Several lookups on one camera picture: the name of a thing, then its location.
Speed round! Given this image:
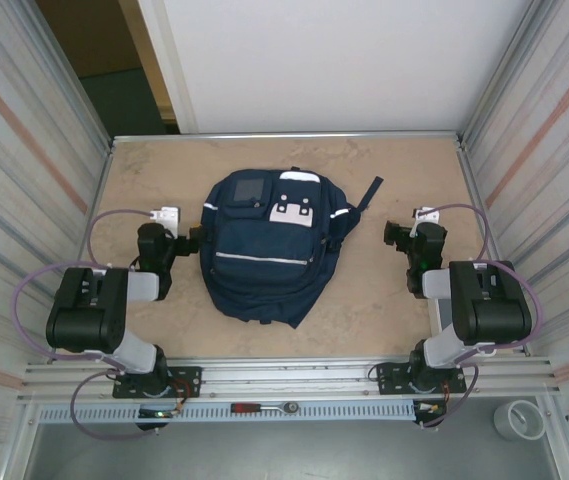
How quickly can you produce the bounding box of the navy blue backpack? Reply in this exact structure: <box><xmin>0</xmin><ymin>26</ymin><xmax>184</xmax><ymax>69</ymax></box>
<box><xmin>198</xmin><ymin>167</ymin><xmax>384</xmax><ymax>330</ymax></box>

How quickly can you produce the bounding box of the white and grey scale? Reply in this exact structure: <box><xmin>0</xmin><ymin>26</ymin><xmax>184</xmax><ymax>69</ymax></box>
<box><xmin>431</xmin><ymin>297</ymin><xmax>495</xmax><ymax>357</ymax></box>

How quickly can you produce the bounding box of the grey tape roll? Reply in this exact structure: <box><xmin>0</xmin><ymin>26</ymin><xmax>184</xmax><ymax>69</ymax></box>
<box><xmin>493</xmin><ymin>399</ymin><xmax>545</xmax><ymax>441</ymax></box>

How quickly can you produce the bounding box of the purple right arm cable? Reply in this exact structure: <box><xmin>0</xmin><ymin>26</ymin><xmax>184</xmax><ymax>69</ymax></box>
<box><xmin>416</xmin><ymin>203</ymin><xmax>545</xmax><ymax>429</ymax></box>

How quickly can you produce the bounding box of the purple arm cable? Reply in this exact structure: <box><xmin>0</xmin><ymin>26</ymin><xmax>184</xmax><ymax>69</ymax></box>
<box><xmin>416</xmin><ymin>203</ymin><xmax>545</xmax><ymax>429</ymax></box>
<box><xmin>11</xmin><ymin>208</ymin><xmax>165</xmax><ymax>441</ymax></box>

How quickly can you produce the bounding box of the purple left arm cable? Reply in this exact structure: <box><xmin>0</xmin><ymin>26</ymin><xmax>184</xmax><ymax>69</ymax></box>
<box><xmin>11</xmin><ymin>208</ymin><xmax>165</xmax><ymax>441</ymax></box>

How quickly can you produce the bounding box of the thin aluminium table edge rail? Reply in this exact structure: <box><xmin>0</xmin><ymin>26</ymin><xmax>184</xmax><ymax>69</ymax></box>
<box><xmin>111</xmin><ymin>130</ymin><xmax>465</xmax><ymax>147</ymax></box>

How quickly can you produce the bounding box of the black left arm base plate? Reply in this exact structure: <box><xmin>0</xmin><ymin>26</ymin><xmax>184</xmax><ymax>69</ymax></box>
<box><xmin>112</xmin><ymin>365</ymin><xmax>203</xmax><ymax>400</ymax></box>

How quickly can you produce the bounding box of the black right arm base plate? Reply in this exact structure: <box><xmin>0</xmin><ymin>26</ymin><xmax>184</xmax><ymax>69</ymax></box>
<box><xmin>376</xmin><ymin>362</ymin><xmax>467</xmax><ymax>396</ymax></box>

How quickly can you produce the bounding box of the wide aluminium mounting rail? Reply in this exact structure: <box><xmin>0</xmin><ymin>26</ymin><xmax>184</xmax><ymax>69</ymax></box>
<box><xmin>23</xmin><ymin>355</ymin><xmax>560</xmax><ymax>401</ymax></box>

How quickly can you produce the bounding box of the red-handled ratchet wrench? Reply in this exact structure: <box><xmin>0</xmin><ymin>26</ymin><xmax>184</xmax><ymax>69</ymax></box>
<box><xmin>230</xmin><ymin>399</ymin><xmax>301</xmax><ymax>415</ymax></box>

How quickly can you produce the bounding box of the slotted grey cable duct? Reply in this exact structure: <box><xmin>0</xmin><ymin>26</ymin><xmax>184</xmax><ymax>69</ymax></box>
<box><xmin>38</xmin><ymin>402</ymin><xmax>415</xmax><ymax>424</ymax></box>

